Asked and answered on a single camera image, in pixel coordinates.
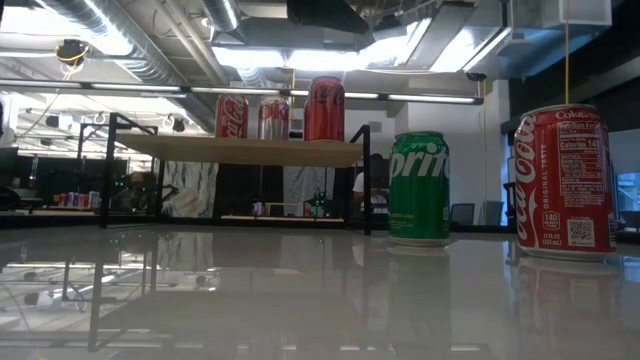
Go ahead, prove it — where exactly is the silver ribbed air duct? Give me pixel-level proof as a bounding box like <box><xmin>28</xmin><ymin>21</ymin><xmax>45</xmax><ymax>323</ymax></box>
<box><xmin>39</xmin><ymin>0</ymin><xmax>186</xmax><ymax>86</ymax></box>

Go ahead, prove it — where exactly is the long ceiling light bar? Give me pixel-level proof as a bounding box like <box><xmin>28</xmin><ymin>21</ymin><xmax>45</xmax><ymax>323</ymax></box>
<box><xmin>0</xmin><ymin>78</ymin><xmax>485</xmax><ymax>106</ymax></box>

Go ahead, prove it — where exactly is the background wooden table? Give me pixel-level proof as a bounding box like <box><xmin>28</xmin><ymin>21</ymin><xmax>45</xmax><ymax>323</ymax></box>
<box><xmin>219</xmin><ymin>201</ymin><xmax>346</xmax><ymax>224</ymax></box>

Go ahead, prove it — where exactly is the red Star Wars Coca-Cola can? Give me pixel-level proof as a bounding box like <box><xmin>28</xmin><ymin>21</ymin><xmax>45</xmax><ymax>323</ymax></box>
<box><xmin>513</xmin><ymin>103</ymin><xmax>617</xmax><ymax>262</ymax></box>

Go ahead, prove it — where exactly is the background robot green light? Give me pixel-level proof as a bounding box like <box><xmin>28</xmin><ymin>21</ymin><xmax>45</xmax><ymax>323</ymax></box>
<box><xmin>304</xmin><ymin>189</ymin><xmax>334</xmax><ymax>219</ymax></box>

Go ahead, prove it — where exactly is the grey waste bin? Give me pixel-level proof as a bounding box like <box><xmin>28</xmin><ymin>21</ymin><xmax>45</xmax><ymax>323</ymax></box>
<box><xmin>482</xmin><ymin>199</ymin><xmax>505</xmax><ymax>227</ymax></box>

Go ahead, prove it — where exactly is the bright window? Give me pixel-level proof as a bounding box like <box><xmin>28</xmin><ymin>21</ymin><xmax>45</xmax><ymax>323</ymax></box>
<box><xmin>616</xmin><ymin>172</ymin><xmax>640</xmax><ymax>224</ymax></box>

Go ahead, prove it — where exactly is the marble patterned banner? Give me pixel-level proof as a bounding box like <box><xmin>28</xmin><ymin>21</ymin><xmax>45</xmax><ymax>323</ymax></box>
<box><xmin>159</xmin><ymin>159</ymin><xmax>220</xmax><ymax>219</ymax></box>

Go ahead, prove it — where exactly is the black wooden-top shelf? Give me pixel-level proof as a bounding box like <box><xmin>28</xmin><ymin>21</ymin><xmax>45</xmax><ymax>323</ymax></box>
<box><xmin>98</xmin><ymin>112</ymin><xmax>374</xmax><ymax>237</ymax></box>

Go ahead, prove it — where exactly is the grey cloth banner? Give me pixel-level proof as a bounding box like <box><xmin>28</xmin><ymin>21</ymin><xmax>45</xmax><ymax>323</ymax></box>
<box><xmin>283</xmin><ymin>166</ymin><xmax>337</xmax><ymax>217</ymax></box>

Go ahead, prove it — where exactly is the silver Diet Coke can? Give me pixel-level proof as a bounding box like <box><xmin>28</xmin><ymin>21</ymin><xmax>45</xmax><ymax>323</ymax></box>
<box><xmin>256</xmin><ymin>96</ymin><xmax>292</xmax><ymax>141</ymax></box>

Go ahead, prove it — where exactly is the yellow cable reel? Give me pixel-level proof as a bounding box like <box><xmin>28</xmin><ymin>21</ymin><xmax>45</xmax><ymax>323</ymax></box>
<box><xmin>54</xmin><ymin>38</ymin><xmax>91</xmax><ymax>81</ymax></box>

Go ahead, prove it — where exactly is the red Coke Zero can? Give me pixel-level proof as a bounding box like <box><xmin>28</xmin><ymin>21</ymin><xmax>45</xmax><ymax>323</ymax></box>
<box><xmin>305</xmin><ymin>75</ymin><xmax>346</xmax><ymax>143</ymax></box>

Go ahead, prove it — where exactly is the white ceiling box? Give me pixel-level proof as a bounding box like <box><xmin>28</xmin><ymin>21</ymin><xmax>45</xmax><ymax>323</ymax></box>
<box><xmin>539</xmin><ymin>0</ymin><xmax>614</xmax><ymax>27</ymax></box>

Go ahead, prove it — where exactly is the green Sprite can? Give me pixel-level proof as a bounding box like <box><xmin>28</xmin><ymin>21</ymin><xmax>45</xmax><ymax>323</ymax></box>
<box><xmin>387</xmin><ymin>130</ymin><xmax>451</xmax><ymax>248</ymax></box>

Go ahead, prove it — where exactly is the person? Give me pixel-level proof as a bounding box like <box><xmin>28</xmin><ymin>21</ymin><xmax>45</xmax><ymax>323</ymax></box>
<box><xmin>127</xmin><ymin>171</ymin><xmax>156</xmax><ymax>214</ymax></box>
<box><xmin>351</xmin><ymin>152</ymin><xmax>391</xmax><ymax>224</ymax></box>

